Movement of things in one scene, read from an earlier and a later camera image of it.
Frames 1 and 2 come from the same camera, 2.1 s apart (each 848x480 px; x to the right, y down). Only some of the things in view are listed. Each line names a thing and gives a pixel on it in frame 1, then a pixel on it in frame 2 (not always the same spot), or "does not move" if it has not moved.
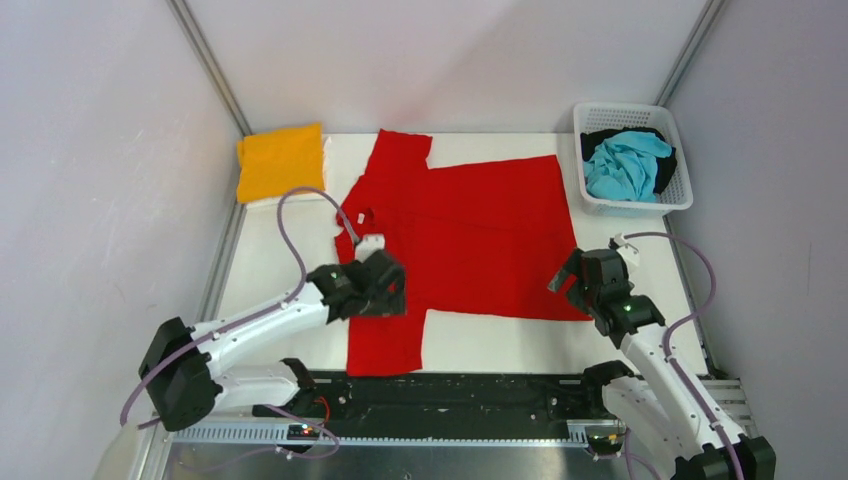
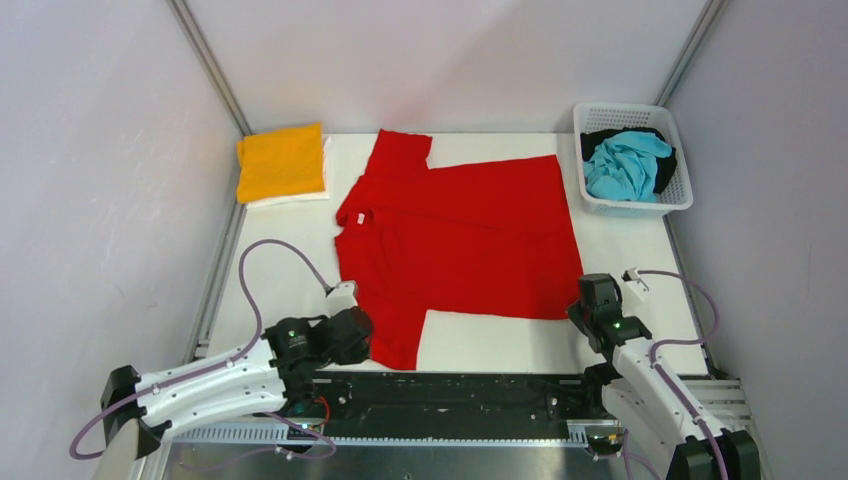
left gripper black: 390,302 -> 359,354
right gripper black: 569,267 -> 575,312
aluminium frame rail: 729,395 does not move
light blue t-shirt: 624,166 does not move
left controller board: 302,432 does not move
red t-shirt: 482,238 does not move
